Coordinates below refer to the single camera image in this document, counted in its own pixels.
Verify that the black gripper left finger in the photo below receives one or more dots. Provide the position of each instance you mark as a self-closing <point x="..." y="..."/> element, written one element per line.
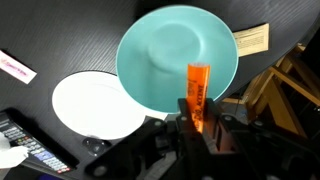
<point x="150" y="150"/>

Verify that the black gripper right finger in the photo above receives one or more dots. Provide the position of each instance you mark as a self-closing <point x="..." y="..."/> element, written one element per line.
<point x="253" y="150"/>

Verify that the orange sharpie marker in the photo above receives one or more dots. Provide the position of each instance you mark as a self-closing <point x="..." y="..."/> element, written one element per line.
<point x="198" y="83"/>

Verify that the black round knob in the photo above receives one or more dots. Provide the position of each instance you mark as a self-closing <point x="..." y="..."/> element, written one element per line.
<point x="96" y="146"/>

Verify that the white round plate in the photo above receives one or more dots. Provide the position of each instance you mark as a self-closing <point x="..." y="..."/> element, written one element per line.
<point x="93" y="106"/>

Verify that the teal round plate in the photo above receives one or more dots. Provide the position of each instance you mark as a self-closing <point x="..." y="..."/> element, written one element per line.
<point x="160" y="66"/>

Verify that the black remote control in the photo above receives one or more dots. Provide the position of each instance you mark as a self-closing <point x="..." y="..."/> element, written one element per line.
<point x="43" y="156"/>

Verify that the tan printed paper packet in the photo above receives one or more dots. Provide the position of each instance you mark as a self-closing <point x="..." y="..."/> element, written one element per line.
<point x="251" y="40"/>

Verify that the white paper napkin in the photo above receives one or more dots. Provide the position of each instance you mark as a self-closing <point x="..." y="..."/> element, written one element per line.
<point x="11" y="156"/>

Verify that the pink white sweetener packet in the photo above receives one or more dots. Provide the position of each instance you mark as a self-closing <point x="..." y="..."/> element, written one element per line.
<point x="16" y="69"/>

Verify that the wooden chair frame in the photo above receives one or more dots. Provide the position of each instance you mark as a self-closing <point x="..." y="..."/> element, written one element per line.
<point x="283" y="110"/>

